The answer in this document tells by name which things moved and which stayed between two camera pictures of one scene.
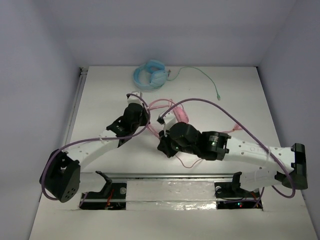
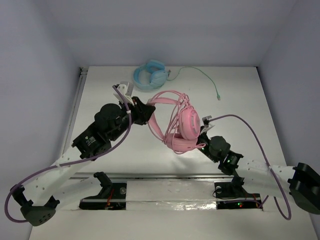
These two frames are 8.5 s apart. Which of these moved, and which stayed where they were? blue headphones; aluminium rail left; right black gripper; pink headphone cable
Moved: pink headphone cable; right black gripper
Stayed: aluminium rail left; blue headphones
